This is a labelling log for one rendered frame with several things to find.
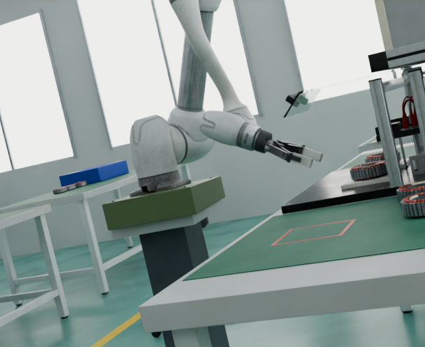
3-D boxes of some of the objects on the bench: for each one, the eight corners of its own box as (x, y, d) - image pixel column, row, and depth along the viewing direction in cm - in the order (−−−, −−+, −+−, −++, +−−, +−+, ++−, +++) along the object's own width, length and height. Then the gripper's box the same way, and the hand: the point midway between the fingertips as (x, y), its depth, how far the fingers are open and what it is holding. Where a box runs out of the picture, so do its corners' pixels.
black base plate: (282, 214, 200) (280, 206, 200) (333, 177, 259) (332, 171, 259) (459, 184, 181) (456, 176, 181) (470, 152, 240) (469, 145, 240)
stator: (447, 199, 165) (444, 182, 164) (397, 207, 168) (394, 192, 168) (447, 191, 175) (443, 175, 175) (400, 199, 179) (397, 184, 179)
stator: (363, 170, 229) (361, 159, 228) (369, 165, 239) (367, 154, 239) (399, 164, 224) (396, 152, 224) (404, 159, 234) (401, 147, 234)
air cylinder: (412, 175, 201) (408, 156, 201) (415, 171, 208) (411, 152, 208) (430, 172, 199) (426, 152, 199) (432, 168, 206) (429, 149, 206)
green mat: (181, 281, 143) (181, 280, 143) (273, 217, 199) (273, 216, 199) (750, 204, 106) (749, 203, 106) (666, 151, 162) (666, 151, 162)
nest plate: (341, 189, 206) (340, 185, 205) (351, 181, 219) (351, 177, 219) (394, 180, 200) (393, 176, 200) (401, 172, 213) (400, 168, 213)
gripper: (265, 145, 259) (322, 165, 252) (242, 155, 236) (303, 177, 229) (271, 125, 257) (329, 145, 250) (248, 133, 234) (311, 155, 227)
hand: (313, 159), depth 240 cm, fingers open, 13 cm apart
